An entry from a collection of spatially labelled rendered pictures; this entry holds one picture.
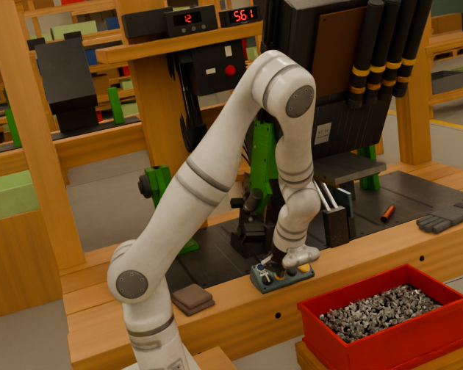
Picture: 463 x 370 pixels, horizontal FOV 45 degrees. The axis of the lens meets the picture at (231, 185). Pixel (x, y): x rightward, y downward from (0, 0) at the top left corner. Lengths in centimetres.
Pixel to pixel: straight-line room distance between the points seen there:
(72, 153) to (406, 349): 120
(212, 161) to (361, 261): 73
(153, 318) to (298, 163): 39
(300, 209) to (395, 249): 51
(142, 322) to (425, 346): 62
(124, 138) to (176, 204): 101
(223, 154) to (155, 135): 94
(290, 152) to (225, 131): 14
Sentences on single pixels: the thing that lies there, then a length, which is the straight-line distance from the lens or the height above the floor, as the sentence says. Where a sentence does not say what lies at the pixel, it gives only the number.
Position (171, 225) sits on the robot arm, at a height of 127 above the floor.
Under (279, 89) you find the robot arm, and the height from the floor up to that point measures 146.
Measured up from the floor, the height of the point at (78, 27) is 169.
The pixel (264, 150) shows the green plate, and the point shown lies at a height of 120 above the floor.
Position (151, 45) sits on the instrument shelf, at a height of 153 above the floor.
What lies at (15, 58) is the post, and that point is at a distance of 178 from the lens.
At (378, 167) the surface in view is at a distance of 154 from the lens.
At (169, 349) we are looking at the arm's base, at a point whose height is 102.
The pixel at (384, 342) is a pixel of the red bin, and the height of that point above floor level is 89.
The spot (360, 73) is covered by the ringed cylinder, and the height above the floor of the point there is 138.
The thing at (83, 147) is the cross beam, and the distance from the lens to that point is 191.
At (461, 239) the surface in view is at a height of 87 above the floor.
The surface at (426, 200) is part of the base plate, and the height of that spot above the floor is 90.
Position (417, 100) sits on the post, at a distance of 229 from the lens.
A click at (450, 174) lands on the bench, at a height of 88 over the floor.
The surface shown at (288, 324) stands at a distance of 150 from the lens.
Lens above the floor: 160
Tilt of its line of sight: 18 degrees down
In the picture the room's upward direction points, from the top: 10 degrees counter-clockwise
